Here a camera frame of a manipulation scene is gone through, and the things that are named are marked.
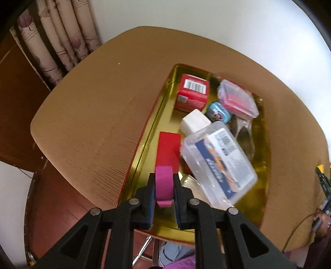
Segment yellow cube block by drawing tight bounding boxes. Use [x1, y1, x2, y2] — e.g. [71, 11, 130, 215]
[317, 164, 324, 173]

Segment pink eraser block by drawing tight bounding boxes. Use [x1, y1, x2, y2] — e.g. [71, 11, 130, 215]
[155, 166, 173, 208]

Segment clear plastic card box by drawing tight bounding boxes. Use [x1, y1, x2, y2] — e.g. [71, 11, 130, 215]
[180, 122, 258, 210]

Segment person's right hand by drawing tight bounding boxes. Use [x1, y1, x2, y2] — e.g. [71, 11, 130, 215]
[313, 212, 330, 240]

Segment metal stool leg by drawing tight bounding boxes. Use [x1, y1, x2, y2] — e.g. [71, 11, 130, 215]
[132, 236, 153, 266]

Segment grey purple clothing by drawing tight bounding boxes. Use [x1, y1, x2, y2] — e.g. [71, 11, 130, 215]
[157, 241, 196, 269]

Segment flat red box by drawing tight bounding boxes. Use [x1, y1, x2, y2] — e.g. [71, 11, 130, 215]
[155, 132, 181, 173]

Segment red gold tin tray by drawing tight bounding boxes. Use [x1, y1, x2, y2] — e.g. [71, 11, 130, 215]
[120, 64, 271, 244]

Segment white cube box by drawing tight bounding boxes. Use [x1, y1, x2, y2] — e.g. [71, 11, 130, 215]
[180, 109, 211, 136]

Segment blue round tin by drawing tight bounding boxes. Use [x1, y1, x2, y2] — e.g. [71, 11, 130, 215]
[205, 101, 232, 124]

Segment red barcode box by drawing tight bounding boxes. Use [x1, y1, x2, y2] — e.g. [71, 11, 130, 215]
[174, 73, 210, 113]

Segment clear case red contents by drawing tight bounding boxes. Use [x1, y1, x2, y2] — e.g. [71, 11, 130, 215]
[217, 80, 259, 120]

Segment brown wooden door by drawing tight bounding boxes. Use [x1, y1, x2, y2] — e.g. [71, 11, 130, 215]
[0, 33, 49, 172]

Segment patterned beige curtain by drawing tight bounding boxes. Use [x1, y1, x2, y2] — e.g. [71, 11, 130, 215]
[10, 0, 101, 89]

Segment black cable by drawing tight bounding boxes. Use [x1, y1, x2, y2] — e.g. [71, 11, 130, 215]
[282, 213, 318, 254]

